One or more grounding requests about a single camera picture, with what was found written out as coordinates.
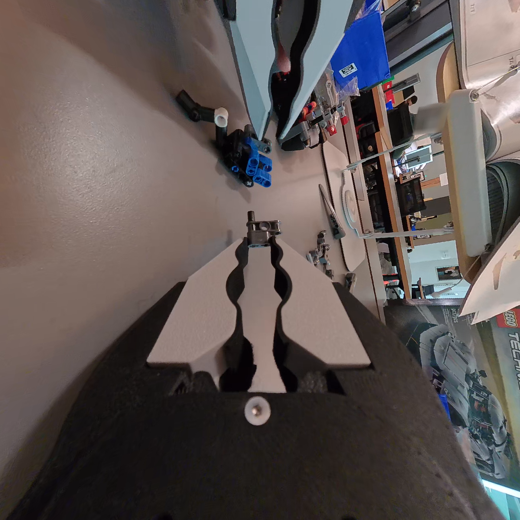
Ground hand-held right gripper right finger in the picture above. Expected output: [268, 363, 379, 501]
[269, 235, 372, 393]

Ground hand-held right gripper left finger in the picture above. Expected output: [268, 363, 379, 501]
[146, 238, 254, 392]

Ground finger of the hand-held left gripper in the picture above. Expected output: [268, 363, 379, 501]
[227, 0, 282, 139]
[276, 0, 355, 143]

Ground large lego vehicle model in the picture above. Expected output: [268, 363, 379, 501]
[274, 69, 351, 152]

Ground blue and black lego subassembly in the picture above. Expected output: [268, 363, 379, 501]
[175, 89, 274, 188]

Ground small dark grey lego connector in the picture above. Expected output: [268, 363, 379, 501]
[246, 210, 282, 248]

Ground cluster of dark grey lego pieces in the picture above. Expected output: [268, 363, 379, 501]
[307, 229, 336, 281]

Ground dark grey tapered lego panel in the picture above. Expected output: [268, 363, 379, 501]
[318, 184, 346, 239]

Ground lego set box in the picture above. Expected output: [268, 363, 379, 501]
[386, 303, 520, 484]

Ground open lego instruction booklet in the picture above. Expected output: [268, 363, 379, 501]
[449, 0, 520, 326]

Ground person's left hand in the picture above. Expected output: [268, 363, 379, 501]
[277, 41, 294, 73]

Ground blue storage bin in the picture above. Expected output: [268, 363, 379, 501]
[330, 10, 391, 92]

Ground clear plastic bag of parts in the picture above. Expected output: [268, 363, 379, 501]
[313, 67, 360, 122]

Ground background wooden workbench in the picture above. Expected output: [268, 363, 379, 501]
[349, 81, 460, 303]

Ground white book stand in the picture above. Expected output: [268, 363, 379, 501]
[321, 41, 494, 285]

